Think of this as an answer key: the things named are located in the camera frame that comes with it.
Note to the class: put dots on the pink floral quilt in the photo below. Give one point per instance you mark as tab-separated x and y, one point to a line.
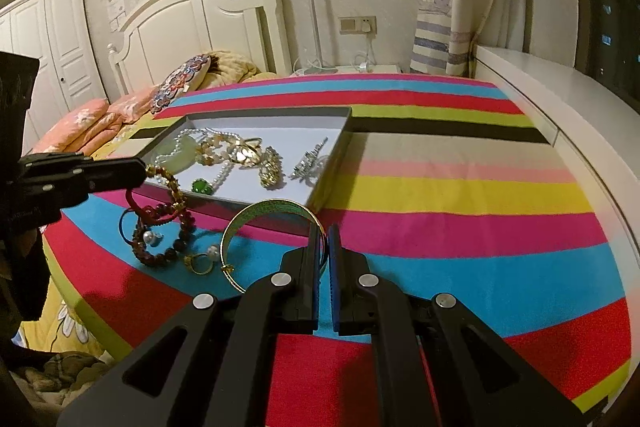
85	117

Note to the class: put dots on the yellow plush blanket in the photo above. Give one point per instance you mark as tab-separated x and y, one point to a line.
230	67

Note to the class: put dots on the white wardrobe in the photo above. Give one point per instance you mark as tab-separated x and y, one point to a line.
65	47

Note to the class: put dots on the paper wall notice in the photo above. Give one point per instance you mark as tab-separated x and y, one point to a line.
116	9

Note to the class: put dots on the green pendant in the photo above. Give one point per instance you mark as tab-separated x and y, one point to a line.
202	186

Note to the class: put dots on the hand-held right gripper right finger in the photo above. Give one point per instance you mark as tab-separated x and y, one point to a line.
336	277

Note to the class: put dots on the white pearl strand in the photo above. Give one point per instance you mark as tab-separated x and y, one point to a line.
220	174

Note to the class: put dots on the brown patterned cloth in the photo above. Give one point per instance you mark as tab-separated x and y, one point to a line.
60	377

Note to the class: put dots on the large gold pin brooch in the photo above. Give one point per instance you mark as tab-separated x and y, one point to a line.
270	172

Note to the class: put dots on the silver flower brooch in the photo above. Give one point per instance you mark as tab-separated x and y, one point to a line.
307	167

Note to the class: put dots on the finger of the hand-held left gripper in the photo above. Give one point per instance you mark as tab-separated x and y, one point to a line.
100	167
75	192

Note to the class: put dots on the white floor lamp pole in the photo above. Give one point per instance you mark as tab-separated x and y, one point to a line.
313	22

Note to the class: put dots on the yellow floral sheet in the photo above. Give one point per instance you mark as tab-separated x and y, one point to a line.
55	322

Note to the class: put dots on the embroidered cushion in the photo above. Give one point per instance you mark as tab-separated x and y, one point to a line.
180	79

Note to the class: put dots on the grey cardboard box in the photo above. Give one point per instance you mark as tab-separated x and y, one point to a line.
290	127

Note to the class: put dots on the thin gold bangle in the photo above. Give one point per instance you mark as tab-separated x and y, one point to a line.
270	206

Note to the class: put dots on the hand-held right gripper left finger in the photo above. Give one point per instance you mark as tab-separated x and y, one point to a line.
300	287

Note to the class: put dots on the wall socket plate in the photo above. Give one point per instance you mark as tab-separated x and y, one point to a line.
350	24

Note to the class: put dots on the white wooden headboard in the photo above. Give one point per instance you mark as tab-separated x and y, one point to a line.
165	37

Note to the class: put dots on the pale jade bangle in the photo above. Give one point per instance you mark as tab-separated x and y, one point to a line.
172	154

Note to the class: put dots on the white nightstand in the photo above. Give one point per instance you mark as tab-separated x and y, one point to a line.
385	69

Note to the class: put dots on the striped colourful blanket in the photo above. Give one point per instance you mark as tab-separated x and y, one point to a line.
450	207

